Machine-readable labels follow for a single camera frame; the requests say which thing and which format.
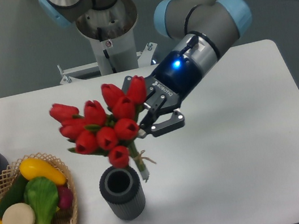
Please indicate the yellow squash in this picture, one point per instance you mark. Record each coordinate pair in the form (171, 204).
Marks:
(31, 168)

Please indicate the green bok choy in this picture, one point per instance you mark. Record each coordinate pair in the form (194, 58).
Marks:
(41, 195)

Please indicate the red purple radish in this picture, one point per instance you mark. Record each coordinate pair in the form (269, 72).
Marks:
(65, 197)

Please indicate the red tulip bouquet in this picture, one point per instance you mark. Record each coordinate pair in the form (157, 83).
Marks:
(107, 132)

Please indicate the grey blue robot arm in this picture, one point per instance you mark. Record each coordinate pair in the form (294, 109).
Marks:
(205, 30)

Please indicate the dark grey ribbed vase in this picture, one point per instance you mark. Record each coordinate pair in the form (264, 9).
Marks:
(122, 190)

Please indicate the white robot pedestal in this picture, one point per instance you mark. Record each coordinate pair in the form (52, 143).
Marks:
(110, 33)

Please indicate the dark green cucumber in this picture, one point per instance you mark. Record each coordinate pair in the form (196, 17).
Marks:
(14, 194)

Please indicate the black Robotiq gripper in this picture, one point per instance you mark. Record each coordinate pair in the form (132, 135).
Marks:
(172, 80)

